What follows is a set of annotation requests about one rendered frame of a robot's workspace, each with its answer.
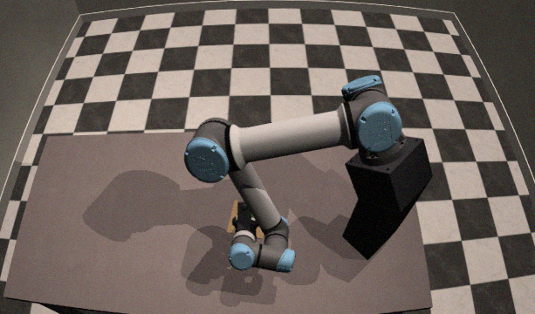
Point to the tan flat mat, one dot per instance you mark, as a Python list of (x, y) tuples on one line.
[(231, 228)]

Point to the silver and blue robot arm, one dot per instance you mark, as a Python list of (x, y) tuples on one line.
[(370, 123)]

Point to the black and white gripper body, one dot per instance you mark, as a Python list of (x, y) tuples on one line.
[(253, 228)]

